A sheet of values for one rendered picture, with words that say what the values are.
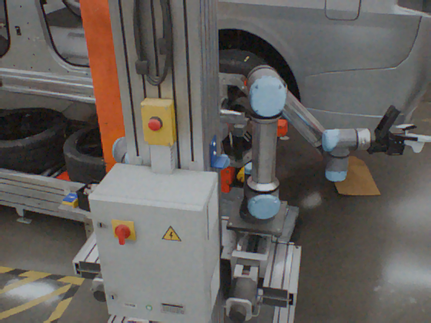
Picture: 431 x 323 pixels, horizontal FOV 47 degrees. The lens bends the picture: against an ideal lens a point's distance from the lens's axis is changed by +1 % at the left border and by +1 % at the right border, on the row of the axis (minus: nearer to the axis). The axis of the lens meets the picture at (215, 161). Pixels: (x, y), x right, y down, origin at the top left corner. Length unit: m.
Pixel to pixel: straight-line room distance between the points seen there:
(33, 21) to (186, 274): 2.31
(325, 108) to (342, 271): 0.97
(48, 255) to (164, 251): 1.88
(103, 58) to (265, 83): 1.16
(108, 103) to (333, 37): 1.21
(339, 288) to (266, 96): 1.62
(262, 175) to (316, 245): 1.53
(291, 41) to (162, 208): 1.54
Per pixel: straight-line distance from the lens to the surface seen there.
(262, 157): 1.68
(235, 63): 2.65
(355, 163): 4.10
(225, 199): 3.14
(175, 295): 1.58
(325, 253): 3.14
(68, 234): 3.41
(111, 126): 2.66
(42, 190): 3.34
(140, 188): 1.45
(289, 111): 1.77
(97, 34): 2.49
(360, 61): 2.66
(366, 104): 2.74
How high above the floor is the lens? 2.01
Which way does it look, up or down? 30 degrees down
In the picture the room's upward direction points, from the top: 1 degrees counter-clockwise
